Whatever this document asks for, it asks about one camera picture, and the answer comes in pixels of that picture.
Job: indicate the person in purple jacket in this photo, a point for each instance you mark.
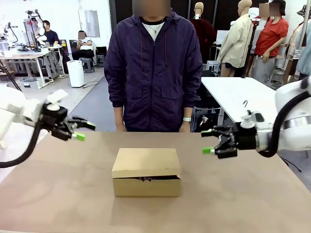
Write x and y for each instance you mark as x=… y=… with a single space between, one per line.
x=153 y=72

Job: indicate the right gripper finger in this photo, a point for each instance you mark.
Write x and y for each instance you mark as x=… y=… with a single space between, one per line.
x=207 y=150
x=211 y=132

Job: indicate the clear plastic storage bin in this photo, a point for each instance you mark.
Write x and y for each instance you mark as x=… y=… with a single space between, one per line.
x=29 y=83

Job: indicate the black tripod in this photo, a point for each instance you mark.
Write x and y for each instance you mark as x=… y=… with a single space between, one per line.
x=11 y=77

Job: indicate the person's left forearm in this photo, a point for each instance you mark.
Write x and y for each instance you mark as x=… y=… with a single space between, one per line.
x=188 y=111

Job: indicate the mannequin in beige jacket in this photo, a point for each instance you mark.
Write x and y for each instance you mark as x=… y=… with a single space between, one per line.
x=236 y=43

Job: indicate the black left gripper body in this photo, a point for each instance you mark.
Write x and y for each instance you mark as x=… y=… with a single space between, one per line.
x=57 y=121

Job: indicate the white table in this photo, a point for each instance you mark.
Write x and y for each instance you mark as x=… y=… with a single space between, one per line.
x=230 y=92

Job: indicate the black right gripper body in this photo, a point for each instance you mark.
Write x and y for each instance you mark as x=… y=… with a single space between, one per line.
x=243 y=140

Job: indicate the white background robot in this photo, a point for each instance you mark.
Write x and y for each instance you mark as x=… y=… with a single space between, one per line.
x=40 y=31

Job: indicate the person's right hand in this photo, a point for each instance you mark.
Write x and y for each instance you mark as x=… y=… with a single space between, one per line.
x=120 y=126

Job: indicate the white background desk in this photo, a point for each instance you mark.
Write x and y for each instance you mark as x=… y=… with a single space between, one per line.
x=24 y=55

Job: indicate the white wristwatch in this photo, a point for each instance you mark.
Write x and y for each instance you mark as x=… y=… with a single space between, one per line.
x=187 y=119

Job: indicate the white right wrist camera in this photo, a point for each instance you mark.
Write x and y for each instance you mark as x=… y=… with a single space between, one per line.
x=252 y=119

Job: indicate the person's left hand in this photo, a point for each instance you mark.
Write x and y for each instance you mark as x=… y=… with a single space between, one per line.
x=185 y=126

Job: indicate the seated person in dark shirt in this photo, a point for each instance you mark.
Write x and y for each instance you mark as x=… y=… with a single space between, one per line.
x=52 y=36

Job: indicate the person's right forearm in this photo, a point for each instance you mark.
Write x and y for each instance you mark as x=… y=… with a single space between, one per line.
x=119 y=114

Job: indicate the mannequin in dark red garment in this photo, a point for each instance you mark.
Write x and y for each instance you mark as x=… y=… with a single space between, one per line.
x=202 y=36

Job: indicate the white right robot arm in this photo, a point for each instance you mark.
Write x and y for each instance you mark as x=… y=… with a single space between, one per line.
x=296 y=136

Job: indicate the grey wall panel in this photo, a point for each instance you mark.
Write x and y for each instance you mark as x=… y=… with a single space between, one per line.
x=89 y=23

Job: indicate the grey metal stool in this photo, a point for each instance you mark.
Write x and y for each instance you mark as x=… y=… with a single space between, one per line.
x=88 y=65
x=101 y=60

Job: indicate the seated person in white shirt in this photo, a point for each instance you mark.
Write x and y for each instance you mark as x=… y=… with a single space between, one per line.
x=86 y=46

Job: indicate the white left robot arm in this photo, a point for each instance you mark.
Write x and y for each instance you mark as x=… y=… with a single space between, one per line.
x=9 y=114

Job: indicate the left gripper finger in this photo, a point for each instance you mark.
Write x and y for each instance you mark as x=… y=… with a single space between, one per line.
x=78 y=136
x=85 y=124

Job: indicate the white air purifier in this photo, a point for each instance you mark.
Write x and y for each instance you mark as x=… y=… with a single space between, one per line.
x=75 y=73

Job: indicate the brown cardboard box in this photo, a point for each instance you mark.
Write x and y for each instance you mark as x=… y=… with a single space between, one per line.
x=145 y=165

